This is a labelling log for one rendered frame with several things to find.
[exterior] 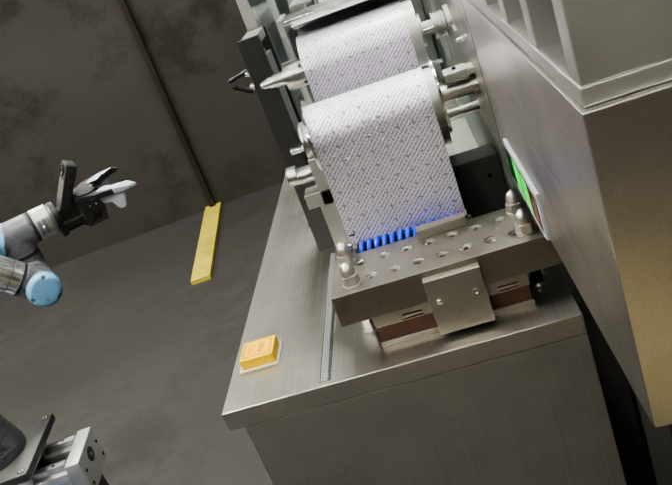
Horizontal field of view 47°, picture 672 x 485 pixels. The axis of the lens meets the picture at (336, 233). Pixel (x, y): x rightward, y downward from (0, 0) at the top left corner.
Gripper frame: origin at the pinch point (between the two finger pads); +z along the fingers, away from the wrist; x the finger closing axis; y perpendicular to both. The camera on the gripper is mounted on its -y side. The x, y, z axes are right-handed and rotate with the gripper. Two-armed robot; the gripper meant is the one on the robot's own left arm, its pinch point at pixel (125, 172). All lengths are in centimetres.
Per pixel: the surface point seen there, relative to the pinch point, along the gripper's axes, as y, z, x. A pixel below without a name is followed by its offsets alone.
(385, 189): 2, 32, 65
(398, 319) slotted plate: 18, 18, 81
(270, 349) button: 23, 0, 61
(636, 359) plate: -17, 6, 145
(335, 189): 0, 24, 60
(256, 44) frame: -21.9, 33.6, 23.1
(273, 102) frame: -8.5, 32.6, 24.3
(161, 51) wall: 53, 119, -332
